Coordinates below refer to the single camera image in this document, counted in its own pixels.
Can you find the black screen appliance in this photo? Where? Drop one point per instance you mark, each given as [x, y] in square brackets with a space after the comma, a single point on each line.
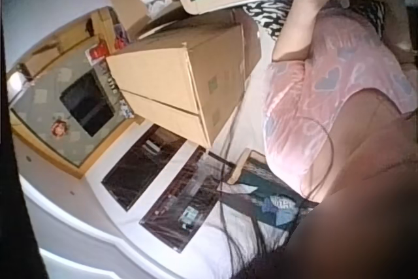
[86, 104]

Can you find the black plastic-wrapped framed panel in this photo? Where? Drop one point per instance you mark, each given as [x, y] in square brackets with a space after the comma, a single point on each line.
[183, 204]
[140, 168]

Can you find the black white patterned cloth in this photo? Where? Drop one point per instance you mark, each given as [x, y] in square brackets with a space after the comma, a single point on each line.
[264, 14]

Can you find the red white card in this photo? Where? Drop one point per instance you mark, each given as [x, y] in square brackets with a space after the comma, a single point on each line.
[96, 53]

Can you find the wooden side table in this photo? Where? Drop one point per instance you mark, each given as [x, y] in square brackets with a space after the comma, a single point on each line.
[58, 47]

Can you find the large closed cardboard box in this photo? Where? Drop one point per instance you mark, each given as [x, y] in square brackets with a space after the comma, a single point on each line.
[183, 76]

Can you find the grey patterned table cloth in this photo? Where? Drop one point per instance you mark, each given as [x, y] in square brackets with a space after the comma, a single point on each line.
[42, 109]

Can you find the teal printed book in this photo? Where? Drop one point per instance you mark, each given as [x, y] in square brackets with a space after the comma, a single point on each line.
[267, 200]

